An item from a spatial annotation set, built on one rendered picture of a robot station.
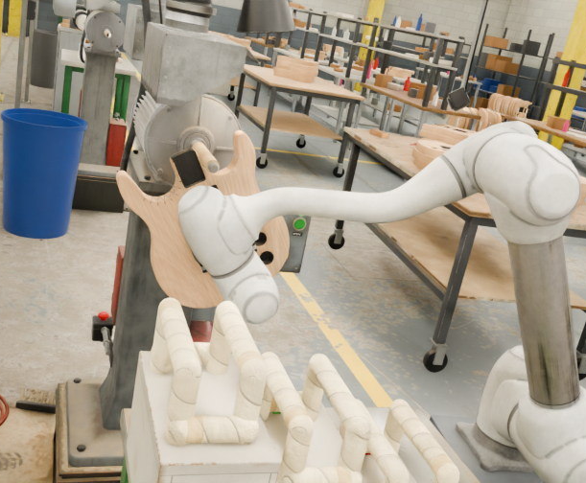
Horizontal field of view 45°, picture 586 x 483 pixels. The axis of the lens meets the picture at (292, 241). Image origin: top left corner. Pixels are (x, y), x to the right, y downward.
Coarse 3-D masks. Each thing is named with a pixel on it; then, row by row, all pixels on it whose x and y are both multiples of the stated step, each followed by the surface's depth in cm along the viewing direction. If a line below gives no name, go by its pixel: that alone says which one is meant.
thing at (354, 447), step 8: (352, 432) 93; (344, 440) 95; (352, 440) 94; (360, 440) 93; (344, 448) 95; (352, 448) 94; (360, 448) 94; (344, 456) 95; (352, 456) 94; (360, 456) 94; (344, 464) 95; (352, 464) 94; (360, 464) 95
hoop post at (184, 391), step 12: (180, 384) 83; (192, 384) 83; (180, 396) 83; (192, 396) 84; (168, 408) 86; (180, 408) 84; (192, 408) 85; (168, 420) 85; (180, 420) 84; (180, 444) 86
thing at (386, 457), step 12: (372, 420) 109; (372, 432) 106; (372, 444) 104; (384, 444) 104; (372, 456) 104; (384, 456) 101; (396, 456) 101; (384, 468) 100; (396, 468) 99; (396, 480) 98; (408, 480) 99
